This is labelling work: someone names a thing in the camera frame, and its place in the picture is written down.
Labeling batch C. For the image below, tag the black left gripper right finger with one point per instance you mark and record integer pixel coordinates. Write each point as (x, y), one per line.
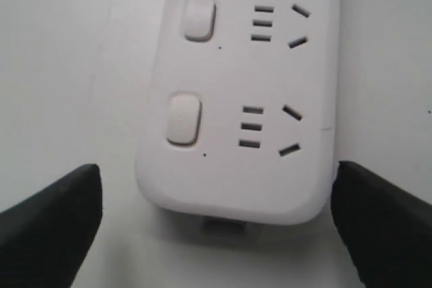
(386, 230)

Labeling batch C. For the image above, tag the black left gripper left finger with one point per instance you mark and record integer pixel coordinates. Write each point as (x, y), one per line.
(46, 237)

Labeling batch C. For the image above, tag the white five-outlet power strip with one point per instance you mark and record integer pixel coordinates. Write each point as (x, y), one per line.
(239, 121)

